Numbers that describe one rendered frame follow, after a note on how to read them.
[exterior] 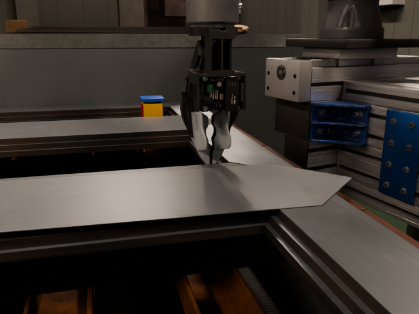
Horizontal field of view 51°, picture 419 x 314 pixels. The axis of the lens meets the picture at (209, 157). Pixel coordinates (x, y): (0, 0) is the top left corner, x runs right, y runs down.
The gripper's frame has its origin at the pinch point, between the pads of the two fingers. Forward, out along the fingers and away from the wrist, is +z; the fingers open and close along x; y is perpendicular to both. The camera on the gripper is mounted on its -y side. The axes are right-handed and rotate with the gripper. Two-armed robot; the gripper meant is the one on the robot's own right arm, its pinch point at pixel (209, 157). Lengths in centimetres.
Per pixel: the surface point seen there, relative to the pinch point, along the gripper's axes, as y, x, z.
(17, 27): -111, -44, -22
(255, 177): 10.0, 4.3, 0.7
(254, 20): -565, 208, -39
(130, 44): -71, -7, -16
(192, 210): 19.6, -6.9, 0.7
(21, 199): 10.7, -26.7, 0.7
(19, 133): -29.9, -33.1, 0.8
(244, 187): 13.3, 1.4, 0.6
